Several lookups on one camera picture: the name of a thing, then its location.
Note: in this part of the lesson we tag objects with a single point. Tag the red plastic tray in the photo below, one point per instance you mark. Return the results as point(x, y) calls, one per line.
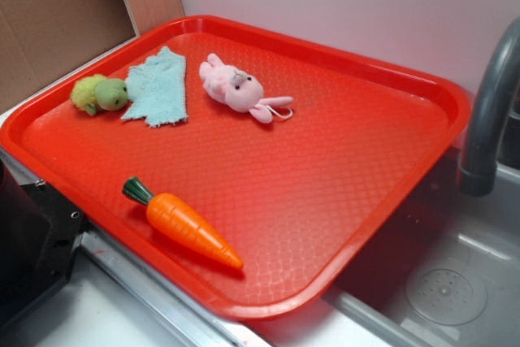
point(296, 198)

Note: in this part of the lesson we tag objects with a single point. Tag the brown cardboard panel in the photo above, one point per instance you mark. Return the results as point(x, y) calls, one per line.
point(44, 40)

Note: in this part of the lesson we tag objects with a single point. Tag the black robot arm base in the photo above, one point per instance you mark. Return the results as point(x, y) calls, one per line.
point(40, 233)

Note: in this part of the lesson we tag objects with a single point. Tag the green plush turtle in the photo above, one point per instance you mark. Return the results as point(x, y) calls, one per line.
point(97, 93)

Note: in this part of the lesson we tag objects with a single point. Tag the grey toy sink basin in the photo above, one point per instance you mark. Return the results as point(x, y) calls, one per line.
point(443, 270)

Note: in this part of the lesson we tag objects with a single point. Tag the pink plush bunny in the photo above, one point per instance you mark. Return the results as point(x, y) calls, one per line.
point(241, 91)

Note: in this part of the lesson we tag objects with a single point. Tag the grey toy faucet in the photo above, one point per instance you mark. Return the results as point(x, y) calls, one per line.
point(492, 136)

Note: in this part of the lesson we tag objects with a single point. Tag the orange plastic toy carrot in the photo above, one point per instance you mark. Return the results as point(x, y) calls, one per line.
point(179, 222)

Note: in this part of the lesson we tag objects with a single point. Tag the light blue cloth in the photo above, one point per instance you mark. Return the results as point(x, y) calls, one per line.
point(156, 89)

